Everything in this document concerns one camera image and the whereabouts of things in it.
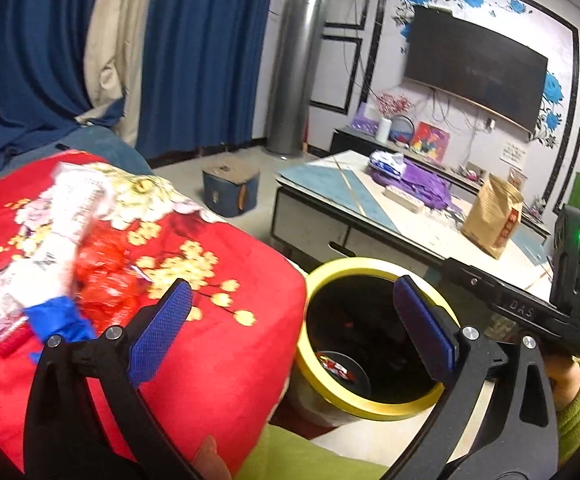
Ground red floral blanket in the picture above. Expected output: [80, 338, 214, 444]
[0, 151, 306, 471]

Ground right hand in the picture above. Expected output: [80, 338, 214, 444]
[544, 354, 580, 412]

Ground left hand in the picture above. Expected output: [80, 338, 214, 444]
[192, 436, 232, 480]

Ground blue plastic bag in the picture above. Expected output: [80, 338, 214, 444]
[23, 296, 97, 344]

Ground left dark blue curtain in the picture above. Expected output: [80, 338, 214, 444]
[0, 0, 126, 174]

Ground green sleeve left forearm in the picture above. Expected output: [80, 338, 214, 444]
[236, 425, 388, 480]

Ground right dark blue curtain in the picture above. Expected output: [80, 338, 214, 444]
[136, 0, 269, 159]

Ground white vase red flowers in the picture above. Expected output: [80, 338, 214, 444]
[377, 92, 414, 124]

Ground black tv cabinet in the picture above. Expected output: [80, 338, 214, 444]
[328, 124, 552, 241]

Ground blue sofa cover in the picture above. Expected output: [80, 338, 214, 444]
[0, 126, 153, 179]

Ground black curved television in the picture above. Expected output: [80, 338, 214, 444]
[404, 6, 548, 133]

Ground beige curtain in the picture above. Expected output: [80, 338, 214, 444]
[76, 0, 150, 146]

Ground silver tower air conditioner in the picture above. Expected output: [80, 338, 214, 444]
[265, 0, 328, 158]

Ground dark blue curtain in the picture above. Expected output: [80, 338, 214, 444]
[136, 0, 269, 159]
[0, 0, 126, 174]

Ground coffee table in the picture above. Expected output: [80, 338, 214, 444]
[270, 151, 552, 299]

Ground tissue pack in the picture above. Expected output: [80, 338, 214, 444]
[368, 151, 407, 179]

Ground yellow rimmed trash bin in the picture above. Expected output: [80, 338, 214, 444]
[287, 257, 443, 428]

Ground colourful painting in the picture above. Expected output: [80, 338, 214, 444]
[409, 122, 450, 162]

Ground red snack wrapper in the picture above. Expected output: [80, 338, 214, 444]
[0, 314, 33, 358]

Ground red plastic bag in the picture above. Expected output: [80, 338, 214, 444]
[73, 221, 144, 335]

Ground blue storage box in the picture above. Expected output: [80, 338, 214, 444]
[202, 156, 261, 218]

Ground purple tissue box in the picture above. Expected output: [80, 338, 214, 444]
[351, 103, 381, 136]

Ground white crumpled plastic bag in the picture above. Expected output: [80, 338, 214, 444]
[0, 233, 77, 313]

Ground white pencil case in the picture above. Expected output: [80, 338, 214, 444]
[383, 185, 424, 214]

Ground brown paper bag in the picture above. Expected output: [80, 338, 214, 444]
[460, 174, 523, 259]

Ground white printed plastic bag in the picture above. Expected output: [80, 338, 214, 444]
[48, 162, 114, 245]

